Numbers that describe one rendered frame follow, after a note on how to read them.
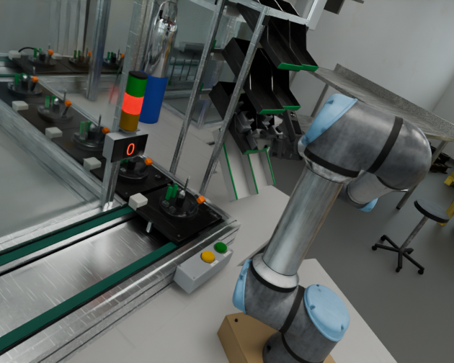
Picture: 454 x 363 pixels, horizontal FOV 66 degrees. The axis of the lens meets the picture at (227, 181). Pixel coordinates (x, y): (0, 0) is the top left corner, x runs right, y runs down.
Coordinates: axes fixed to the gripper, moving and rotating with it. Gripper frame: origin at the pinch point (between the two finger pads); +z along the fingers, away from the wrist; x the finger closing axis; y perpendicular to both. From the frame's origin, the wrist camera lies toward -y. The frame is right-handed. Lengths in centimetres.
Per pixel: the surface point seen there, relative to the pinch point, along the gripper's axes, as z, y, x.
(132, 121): 0, 0, -51
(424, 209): 15, 48, 229
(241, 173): 11.0, 16.2, 3.2
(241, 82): -1.1, -16.9, -13.4
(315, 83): 275, -99, 412
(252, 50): -5.9, -26.8, -14.1
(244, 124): 4.3, -3.2, -4.4
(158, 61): 79, -33, 0
